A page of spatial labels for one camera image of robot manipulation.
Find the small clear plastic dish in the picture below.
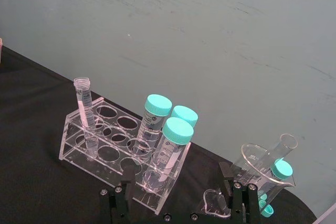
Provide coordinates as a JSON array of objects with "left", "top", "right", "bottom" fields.
[{"left": 202, "top": 188, "right": 232, "bottom": 219}]

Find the clear uncapped plastic tube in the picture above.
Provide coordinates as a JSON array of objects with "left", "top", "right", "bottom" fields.
[{"left": 73, "top": 77, "right": 99, "bottom": 161}]

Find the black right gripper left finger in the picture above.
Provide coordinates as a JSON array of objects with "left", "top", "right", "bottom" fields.
[{"left": 99, "top": 165, "right": 136, "bottom": 224}]

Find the black table cloth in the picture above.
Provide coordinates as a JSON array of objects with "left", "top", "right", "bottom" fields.
[{"left": 0, "top": 46, "right": 317, "bottom": 224}]

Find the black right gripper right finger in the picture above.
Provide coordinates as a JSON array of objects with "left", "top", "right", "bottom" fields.
[{"left": 218, "top": 161, "right": 261, "bottom": 224}]

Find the clear acrylic tube rack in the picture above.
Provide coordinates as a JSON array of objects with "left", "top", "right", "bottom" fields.
[{"left": 58, "top": 97, "right": 192, "bottom": 208}]

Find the clear glass test tube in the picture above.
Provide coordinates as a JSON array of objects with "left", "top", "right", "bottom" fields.
[{"left": 265, "top": 133, "right": 299, "bottom": 175}]

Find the clear tube with teal cap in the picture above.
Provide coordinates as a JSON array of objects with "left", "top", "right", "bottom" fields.
[
  {"left": 141, "top": 116, "right": 195, "bottom": 194},
  {"left": 171, "top": 105, "right": 199, "bottom": 128},
  {"left": 258, "top": 159, "right": 293, "bottom": 198},
  {"left": 130, "top": 93, "right": 173, "bottom": 158}
]

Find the loose teal screw cap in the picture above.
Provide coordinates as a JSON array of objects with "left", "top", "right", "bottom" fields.
[{"left": 261, "top": 205, "right": 274, "bottom": 219}]

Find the clear glass beaker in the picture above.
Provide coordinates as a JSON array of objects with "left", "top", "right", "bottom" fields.
[{"left": 230, "top": 143, "right": 296, "bottom": 209}]

